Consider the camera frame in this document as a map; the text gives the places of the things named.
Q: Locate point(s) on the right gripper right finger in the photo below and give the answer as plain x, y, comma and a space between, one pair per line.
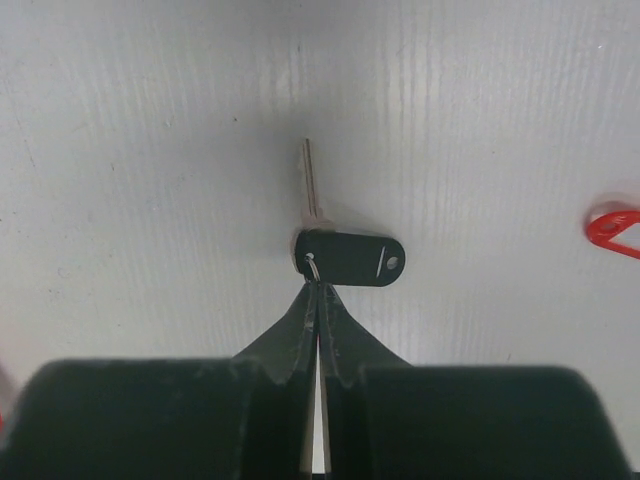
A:
388, 419

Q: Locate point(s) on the red tag key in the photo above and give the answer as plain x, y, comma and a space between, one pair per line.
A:
605, 230

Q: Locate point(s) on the black tag key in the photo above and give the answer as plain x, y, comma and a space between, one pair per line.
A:
323, 252

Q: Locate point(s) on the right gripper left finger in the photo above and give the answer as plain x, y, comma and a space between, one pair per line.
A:
245, 417

